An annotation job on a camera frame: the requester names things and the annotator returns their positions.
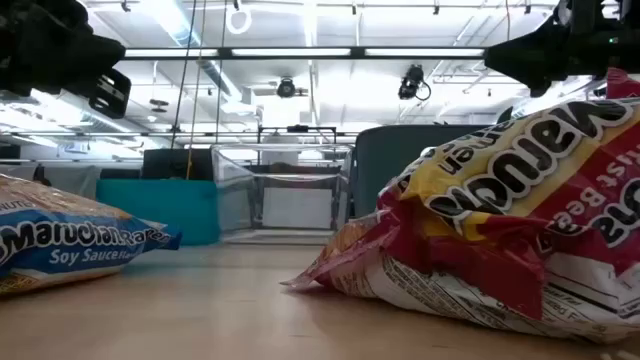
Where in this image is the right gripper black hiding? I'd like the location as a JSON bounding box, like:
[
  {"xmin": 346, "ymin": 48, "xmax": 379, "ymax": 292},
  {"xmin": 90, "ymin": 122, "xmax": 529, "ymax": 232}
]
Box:
[{"xmin": 483, "ymin": 17, "xmax": 640, "ymax": 99}]

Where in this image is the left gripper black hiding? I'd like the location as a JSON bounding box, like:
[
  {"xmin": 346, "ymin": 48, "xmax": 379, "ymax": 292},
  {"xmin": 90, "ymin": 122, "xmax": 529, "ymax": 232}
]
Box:
[{"xmin": 0, "ymin": 0, "xmax": 132, "ymax": 120}]

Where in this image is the red beef ramen packet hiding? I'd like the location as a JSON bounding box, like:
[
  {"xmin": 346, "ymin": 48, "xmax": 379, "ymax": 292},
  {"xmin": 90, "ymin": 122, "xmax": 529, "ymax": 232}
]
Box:
[
  {"xmin": 605, "ymin": 67, "xmax": 640, "ymax": 100},
  {"xmin": 279, "ymin": 97, "xmax": 640, "ymax": 345}
]

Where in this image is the blue soy sauce ramen packet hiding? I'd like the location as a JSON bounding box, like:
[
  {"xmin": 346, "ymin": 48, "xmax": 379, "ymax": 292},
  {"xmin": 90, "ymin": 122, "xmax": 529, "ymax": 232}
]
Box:
[{"xmin": 0, "ymin": 173, "xmax": 184, "ymax": 296}]

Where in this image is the black background monitor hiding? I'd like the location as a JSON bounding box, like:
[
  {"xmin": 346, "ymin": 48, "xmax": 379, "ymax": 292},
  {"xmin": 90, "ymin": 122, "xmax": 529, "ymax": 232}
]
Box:
[{"xmin": 141, "ymin": 148, "xmax": 215, "ymax": 181}]

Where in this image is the teal plastic bin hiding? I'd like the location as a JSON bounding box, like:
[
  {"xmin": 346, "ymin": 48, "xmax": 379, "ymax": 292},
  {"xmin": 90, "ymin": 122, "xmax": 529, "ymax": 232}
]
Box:
[{"xmin": 95, "ymin": 178, "xmax": 221, "ymax": 247}]

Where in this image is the dark green plastic bin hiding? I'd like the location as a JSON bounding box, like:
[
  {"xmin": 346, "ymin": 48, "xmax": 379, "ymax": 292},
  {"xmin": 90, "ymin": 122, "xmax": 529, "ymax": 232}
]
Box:
[{"xmin": 352, "ymin": 124, "xmax": 494, "ymax": 221}]

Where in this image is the black overhead light bar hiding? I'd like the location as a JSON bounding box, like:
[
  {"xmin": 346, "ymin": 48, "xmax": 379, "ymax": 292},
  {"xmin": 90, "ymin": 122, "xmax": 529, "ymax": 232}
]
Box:
[{"xmin": 119, "ymin": 46, "xmax": 489, "ymax": 62}]

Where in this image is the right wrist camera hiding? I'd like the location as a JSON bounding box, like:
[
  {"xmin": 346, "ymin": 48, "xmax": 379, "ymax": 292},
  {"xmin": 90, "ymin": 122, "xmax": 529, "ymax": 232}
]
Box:
[{"xmin": 567, "ymin": 0, "xmax": 640, "ymax": 49}]

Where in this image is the black hanging cable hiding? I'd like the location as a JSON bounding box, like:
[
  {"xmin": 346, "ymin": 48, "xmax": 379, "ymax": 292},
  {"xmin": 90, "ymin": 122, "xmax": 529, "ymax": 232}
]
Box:
[{"xmin": 169, "ymin": 0, "xmax": 199, "ymax": 150}]

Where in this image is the black ceiling camera with cable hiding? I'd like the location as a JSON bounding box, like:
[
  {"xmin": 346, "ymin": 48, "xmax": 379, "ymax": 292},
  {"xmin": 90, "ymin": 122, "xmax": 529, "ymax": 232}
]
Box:
[{"xmin": 397, "ymin": 63, "xmax": 433, "ymax": 102}]

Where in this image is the white hanging ring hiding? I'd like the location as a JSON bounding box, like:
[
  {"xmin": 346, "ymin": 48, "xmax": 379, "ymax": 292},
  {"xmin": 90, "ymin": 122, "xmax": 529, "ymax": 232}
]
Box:
[{"xmin": 225, "ymin": 3, "xmax": 253, "ymax": 36}]

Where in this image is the round black ceiling camera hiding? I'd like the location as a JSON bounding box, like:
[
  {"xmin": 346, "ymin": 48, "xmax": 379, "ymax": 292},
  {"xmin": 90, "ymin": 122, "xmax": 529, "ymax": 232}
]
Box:
[{"xmin": 276, "ymin": 77, "xmax": 298, "ymax": 100}]

